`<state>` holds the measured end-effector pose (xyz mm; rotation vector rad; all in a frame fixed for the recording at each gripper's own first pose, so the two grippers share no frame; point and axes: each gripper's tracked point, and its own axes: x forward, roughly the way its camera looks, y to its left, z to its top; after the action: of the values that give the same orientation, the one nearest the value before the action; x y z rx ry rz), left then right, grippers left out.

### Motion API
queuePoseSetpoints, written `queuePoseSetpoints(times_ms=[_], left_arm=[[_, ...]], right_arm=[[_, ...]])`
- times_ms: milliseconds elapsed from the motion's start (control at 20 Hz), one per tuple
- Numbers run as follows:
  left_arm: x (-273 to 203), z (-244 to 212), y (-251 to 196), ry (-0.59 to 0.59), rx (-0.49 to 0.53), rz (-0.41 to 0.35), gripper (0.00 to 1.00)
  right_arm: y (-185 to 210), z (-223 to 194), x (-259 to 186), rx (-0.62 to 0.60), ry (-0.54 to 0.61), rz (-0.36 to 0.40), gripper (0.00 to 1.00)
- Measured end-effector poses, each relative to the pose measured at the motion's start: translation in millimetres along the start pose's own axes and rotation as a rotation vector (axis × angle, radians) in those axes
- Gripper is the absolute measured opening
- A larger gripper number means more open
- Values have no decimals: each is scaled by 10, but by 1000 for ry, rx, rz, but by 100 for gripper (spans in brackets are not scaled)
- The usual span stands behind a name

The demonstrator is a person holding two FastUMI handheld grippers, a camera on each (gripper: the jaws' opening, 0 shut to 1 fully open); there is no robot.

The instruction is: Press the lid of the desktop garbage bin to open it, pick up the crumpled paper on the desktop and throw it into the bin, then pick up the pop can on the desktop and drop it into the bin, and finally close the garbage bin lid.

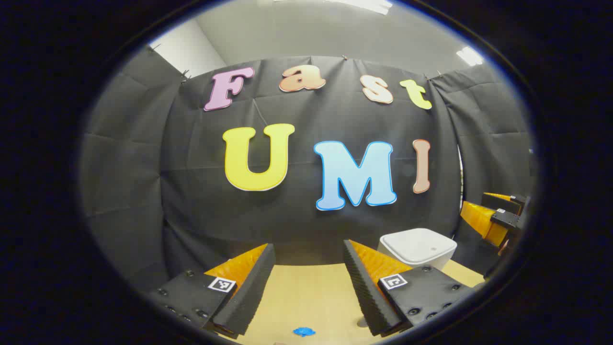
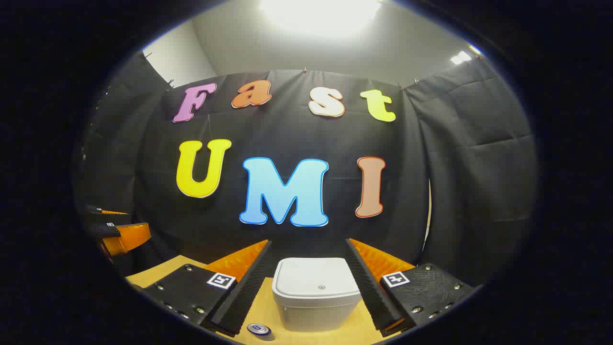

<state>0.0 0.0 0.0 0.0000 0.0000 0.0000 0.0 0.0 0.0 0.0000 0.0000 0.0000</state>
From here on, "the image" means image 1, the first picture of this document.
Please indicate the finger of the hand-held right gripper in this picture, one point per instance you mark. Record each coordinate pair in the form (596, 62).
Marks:
(483, 220)
(503, 202)

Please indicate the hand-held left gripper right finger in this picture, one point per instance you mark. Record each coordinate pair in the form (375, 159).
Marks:
(366, 292)

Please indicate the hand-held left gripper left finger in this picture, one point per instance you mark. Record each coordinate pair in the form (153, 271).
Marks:
(249, 292)

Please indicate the blue paper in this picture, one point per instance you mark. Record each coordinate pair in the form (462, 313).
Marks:
(303, 331)

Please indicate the white desktop garbage bin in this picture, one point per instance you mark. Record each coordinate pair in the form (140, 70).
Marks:
(416, 247)

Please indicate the wooden desktop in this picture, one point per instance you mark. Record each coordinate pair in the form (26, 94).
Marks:
(306, 297)

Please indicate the black backdrop cloth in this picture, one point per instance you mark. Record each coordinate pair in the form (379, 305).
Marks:
(191, 215)

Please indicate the ceiling light panel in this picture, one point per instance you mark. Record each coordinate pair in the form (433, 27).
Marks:
(368, 5)
(470, 55)

